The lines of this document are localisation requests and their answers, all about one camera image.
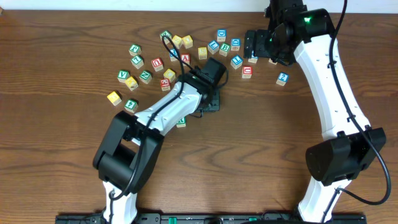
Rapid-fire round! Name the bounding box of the green R block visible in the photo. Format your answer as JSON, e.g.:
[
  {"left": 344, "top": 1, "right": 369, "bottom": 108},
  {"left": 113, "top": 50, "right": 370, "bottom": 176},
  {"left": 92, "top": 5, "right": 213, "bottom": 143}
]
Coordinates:
[{"left": 176, "top": 117, "right": 187, "bottom": 128}]

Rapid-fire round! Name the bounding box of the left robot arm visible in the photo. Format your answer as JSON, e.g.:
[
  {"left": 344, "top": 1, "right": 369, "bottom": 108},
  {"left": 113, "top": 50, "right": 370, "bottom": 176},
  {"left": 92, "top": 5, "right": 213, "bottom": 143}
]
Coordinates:
[{"left": 93, "top": 71, "right": 223, "bottom": 223}]

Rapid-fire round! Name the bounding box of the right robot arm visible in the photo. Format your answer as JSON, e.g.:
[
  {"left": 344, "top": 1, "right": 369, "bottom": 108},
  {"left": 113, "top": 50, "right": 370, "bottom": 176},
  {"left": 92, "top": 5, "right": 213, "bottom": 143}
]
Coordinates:
[{"left": 244, "top": 1, "right": 386, "bottom": 223}]

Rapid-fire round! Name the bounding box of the blue 5 block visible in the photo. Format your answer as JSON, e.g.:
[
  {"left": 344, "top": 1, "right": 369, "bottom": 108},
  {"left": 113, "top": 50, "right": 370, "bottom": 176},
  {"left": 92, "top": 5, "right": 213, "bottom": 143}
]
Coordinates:
[{"left": 248, "top": 57, "right": 258, "bottom": 63}]

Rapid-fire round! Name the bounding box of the green J block right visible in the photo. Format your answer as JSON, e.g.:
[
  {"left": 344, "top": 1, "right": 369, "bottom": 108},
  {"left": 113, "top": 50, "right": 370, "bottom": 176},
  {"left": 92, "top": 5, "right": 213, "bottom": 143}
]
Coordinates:
[{"left": 269, "top": 58, "right": 277, "bottom": 65}]

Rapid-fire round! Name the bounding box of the green j block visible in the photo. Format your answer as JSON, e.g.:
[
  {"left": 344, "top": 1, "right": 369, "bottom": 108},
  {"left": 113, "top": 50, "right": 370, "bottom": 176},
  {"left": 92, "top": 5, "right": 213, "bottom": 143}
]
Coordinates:
[
  {"left": 269, "top": 58, "right": 277, "bottom": 65},
  {"left": 129, "top": 44, "right": 142, "bottom": 56}
]

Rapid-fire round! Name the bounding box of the blue D block right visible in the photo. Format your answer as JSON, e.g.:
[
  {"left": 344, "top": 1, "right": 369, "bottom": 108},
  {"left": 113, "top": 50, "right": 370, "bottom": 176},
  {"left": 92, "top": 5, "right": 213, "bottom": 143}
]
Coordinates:
[{"left": 231, "top": 38, "right": 241, "bottom": 51}]

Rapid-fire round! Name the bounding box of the blue d block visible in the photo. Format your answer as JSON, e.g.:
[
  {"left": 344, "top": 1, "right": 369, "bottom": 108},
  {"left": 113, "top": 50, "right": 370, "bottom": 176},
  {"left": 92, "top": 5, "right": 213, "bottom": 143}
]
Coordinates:
[
  {"left": 216, "top": 29, "right": 226, "bottom": 42},
  {"left": 231, "top": 38, "right": 241, "bottom": 51}
]

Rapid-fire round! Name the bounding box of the red U block right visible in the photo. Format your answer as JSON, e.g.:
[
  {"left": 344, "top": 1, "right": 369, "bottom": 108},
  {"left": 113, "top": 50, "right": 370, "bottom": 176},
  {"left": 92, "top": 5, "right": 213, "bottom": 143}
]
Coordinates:
[{"left": 242, "top": 66, "right": 253, "bottom": 79}]

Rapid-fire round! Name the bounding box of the red u block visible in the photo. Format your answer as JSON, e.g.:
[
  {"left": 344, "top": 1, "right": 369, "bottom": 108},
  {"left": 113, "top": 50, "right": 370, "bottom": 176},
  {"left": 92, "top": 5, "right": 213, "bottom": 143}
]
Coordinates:
[
  {"left": 151, "top": 57, "right": 164, "bottom": 72},
  {"left": 242, "top": 66, "right": 253, "bottom": 79}
]

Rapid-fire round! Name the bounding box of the green B block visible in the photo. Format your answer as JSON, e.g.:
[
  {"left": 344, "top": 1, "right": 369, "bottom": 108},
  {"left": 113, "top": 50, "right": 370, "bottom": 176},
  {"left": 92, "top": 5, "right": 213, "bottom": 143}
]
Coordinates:
[{"left": 219, "top": 43, "right": 231, "bottom": 57}]

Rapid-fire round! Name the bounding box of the blue D block top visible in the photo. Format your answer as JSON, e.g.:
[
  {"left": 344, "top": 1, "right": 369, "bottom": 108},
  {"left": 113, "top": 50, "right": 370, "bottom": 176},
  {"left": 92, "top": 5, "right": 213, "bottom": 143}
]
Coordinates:
[{"left": 216, "top": 29, "right": 226, "bottom": 42}]

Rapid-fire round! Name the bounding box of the yellow centre block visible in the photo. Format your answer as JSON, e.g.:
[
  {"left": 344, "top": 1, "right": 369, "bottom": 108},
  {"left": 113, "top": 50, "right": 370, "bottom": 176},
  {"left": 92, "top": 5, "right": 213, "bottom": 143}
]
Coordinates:
[{"left": 198, "top": 47, "right": 208, "bottom": 60}]

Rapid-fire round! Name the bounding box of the red A block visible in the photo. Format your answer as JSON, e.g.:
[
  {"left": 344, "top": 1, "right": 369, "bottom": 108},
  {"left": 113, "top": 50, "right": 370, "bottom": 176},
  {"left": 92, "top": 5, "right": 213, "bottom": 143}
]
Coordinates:
[{"left": 180, "top": 54, "right": 190, "bottom": 67}]

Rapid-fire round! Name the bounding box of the blue 2 block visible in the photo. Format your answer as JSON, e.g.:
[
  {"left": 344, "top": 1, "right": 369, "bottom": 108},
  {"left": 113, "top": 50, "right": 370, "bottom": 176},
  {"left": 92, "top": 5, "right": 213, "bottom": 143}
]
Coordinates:
[{"left": 276, "top": 72, "right": 289, "bottom": 86}]

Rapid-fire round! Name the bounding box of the yellow C block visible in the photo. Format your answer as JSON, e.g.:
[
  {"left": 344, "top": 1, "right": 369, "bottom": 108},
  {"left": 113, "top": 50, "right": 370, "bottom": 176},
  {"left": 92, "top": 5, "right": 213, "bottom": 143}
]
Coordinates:
[{"left": 164, "top": 68, "right": 176, "bottom": 83}]

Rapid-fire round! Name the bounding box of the red E block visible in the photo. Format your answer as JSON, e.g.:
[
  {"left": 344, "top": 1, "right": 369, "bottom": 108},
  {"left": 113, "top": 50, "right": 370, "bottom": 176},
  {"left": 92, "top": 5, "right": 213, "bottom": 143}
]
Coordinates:
[{"left": 160, "top": 78, "right": 170, "bottom": 91}]

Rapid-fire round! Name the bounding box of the blue P block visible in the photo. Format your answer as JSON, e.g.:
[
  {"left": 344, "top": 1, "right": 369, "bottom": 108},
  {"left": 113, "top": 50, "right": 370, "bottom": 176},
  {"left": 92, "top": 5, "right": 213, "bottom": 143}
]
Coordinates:
[{"left": 169, "top": 49, "right": 178, "bottom": 62}]

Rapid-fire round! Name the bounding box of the yellow block top right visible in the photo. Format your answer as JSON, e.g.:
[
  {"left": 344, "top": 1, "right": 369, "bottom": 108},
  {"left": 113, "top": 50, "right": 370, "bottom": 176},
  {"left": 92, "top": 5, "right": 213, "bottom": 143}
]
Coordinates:
[{"left": 182, "top": 35, "right": 193, "bottom": 49}]

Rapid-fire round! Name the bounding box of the red U block left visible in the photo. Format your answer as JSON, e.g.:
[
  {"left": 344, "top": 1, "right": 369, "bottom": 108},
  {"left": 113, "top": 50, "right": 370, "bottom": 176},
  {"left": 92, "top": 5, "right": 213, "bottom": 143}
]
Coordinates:
[{"left": 151, "top": 57, "right": 164, "bottom": 72}]

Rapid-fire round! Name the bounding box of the yellow S block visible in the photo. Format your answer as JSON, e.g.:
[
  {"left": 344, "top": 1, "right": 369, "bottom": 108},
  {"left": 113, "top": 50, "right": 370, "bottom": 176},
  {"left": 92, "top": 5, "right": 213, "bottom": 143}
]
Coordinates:
[{"left": 172, "top": 35, "right": 183, "bottom": 49}]

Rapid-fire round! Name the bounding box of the green N block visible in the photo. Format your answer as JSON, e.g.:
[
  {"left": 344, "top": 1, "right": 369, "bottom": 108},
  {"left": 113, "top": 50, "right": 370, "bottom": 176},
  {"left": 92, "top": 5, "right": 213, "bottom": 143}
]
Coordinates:
[{"left": 139, "top": 70, "right": 152, "bottom": 84}]

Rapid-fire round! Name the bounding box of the green Z block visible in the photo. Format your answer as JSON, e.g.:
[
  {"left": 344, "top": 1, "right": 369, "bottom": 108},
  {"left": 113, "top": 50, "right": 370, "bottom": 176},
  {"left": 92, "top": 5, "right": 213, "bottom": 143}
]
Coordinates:
[{"left": 160, "top": 30, "right": 172, "bottom": 44}]

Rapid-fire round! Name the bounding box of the green 7 block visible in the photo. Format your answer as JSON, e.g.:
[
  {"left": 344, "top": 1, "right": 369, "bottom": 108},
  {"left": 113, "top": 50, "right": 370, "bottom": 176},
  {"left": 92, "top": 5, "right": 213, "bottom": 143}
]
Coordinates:
[{"left": 131, "top": 55, "right": 144, "bottom": 69}]

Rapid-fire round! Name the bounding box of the yellow K block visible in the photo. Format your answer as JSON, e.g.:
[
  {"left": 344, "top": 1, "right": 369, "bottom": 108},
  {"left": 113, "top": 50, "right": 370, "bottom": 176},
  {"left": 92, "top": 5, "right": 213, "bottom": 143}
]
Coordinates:
[{"left": 124, "top": 77, "right": 139, "bottom": 91}]

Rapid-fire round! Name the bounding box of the green 4 block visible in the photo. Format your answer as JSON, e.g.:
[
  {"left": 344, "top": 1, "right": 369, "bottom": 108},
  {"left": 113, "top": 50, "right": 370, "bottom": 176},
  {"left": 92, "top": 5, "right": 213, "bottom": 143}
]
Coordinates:
[{"left": 124, "top": 99, "right": 138, "bottom": 113}]

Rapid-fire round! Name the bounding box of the green J block left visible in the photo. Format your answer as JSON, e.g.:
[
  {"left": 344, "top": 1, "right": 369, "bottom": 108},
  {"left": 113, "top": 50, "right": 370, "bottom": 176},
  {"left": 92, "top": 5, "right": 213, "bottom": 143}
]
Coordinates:
[{"left": 129, "top": 44, "right": 142, "bottom": 56}]

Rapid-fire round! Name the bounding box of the green V block left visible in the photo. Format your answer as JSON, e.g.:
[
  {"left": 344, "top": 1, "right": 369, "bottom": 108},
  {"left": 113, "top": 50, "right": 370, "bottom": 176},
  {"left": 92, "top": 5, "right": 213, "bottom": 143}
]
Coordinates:
[{"left": 117, "top": 70, "right": 130, "bottom": 83}]

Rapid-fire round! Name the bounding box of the yellow G block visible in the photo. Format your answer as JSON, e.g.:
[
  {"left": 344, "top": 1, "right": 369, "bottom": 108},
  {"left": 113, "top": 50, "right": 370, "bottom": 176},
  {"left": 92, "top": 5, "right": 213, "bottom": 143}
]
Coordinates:
[{"left": 107, "top": 91, "right": 122, "bottom": 106}]

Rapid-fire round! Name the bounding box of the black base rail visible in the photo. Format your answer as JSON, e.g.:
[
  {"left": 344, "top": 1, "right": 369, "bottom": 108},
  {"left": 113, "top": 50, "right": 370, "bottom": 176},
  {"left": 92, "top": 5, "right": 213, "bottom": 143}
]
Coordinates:
[{"left": 55, "top": 212, "right": 368, "bottom": 224}]

